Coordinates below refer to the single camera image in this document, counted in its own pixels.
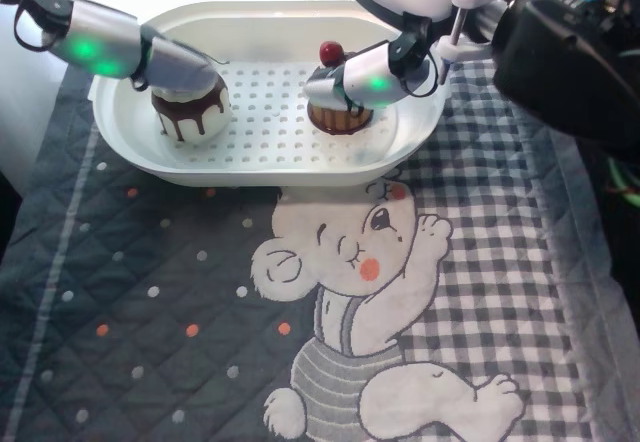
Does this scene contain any brown cupcake with red cherry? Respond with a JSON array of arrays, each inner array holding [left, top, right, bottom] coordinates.
[[305, 40, 376, 137]]

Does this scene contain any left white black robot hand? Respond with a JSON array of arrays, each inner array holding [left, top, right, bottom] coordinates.
[[0, 0, 231, 96]]

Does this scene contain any white perforated plastic tray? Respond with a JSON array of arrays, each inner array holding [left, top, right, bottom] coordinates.
[[88, 0, 447, 189]]

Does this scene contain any green cable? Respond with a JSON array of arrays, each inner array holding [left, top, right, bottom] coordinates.
[[602, 154, 640, 208]]

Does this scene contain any grey quilt with printed bear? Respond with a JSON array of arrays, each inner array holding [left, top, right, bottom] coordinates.
[[0, 56, 640, 442]]

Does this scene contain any white cake with chocolate drip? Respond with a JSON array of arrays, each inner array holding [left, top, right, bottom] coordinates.
[[151, 74, 233, 144]]

